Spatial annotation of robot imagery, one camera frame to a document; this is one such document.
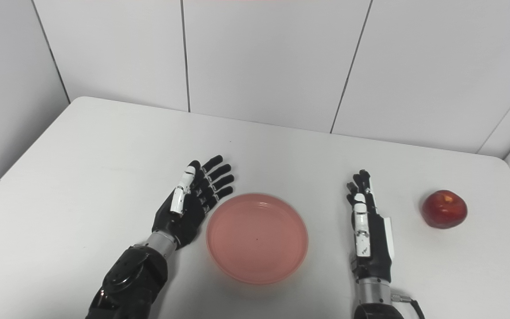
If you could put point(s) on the red apple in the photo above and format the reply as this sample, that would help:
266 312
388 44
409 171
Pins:
444 209

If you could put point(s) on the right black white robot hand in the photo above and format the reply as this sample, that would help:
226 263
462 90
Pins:
374 248

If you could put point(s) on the pink round plate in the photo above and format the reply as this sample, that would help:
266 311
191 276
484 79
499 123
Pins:
257 238

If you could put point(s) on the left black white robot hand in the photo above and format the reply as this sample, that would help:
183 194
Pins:
188 217

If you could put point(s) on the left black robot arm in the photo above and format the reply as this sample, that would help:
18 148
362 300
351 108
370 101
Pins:
129 283

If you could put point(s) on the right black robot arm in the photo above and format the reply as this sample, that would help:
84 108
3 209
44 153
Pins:
376 301

